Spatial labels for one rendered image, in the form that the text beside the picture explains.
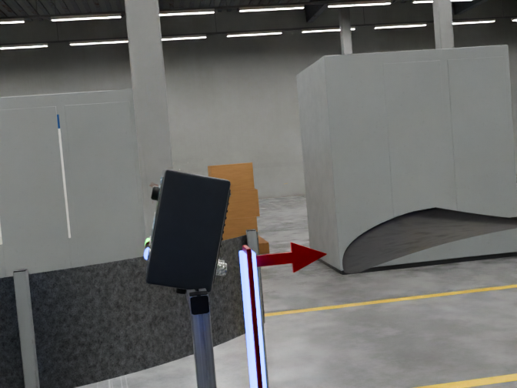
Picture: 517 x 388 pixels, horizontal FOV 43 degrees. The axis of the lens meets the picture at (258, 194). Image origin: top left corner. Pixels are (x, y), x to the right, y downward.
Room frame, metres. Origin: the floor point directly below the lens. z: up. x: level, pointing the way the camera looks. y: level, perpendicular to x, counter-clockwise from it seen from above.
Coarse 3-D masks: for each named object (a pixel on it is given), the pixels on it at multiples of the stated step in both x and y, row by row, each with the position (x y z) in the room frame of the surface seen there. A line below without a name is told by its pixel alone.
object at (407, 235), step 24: (408, 216) 0.44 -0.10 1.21; (432, 216) 0.44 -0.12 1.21; (456, 216) 0.44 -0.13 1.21; (480, 216) 0.44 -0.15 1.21; (360, 240) 0.52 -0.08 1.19; (384, 240) 0.53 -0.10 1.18; (408, 240) 0.54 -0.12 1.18; (432, 240) 0.57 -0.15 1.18; (456, 240) 0.61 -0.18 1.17; (360, 264) 0.61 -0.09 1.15
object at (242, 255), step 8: (240, 256) 0.50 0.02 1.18; (240, 264) 0.51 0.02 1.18; (248, 288) 0.49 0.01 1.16; (248, 296) 0.49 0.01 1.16; (248, 304) 0.49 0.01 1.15; (248, 312) 0.49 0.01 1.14; (248, 320) 0.49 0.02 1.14; (248, 328) 0.49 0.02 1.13; (248, 336) 0.49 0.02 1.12; (248, 344) 0.50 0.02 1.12; (248, 352) 0.50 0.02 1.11; (248, 360) 0.51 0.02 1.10; (248, 368) 0.51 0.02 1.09; (256, 384) 0.49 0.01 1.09
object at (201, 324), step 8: (192, 320) 1.01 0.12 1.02; (200, 320) 1.02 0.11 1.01; (208, 320) 1.01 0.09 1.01; (192, 328) 1.01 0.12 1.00; (200, 328) 1.02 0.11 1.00; (208, 328) 1.01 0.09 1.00; (192, 336) 1.02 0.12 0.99; (200, 336) 1.01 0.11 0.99; (208, 336) 1.01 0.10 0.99; (200, 344) 1.01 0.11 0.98; (208, 344) 1.01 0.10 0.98; (200, 352) 1.01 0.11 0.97; (208, 352) 1.01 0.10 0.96; (200, 360) 1.01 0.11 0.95; (208, 360) 1.01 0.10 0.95; (200, 368) 1.01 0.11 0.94; (208, 368) 1.01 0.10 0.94; (200, 376) 1.01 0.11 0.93; (208, 376) 1.01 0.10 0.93; (200, 384) 1.01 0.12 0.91; (208, 384) 1.01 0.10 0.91
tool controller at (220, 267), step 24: (168, 192) 1.06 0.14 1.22; (192, 192) 1.06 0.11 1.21; (216, 192) 1.07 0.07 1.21; (168, 216) 1.06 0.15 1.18; (192, 216) 1.06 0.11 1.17; (216, 216) 1.07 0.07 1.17; (168, 240) 1.06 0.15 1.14; (192, 240) 1.06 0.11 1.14; (216, 240) 1.07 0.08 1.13; (168, 264) 1.06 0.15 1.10; (192, 264) 1.06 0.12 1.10; (216, 264) 1.08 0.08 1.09; (192, 288) 1.06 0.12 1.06
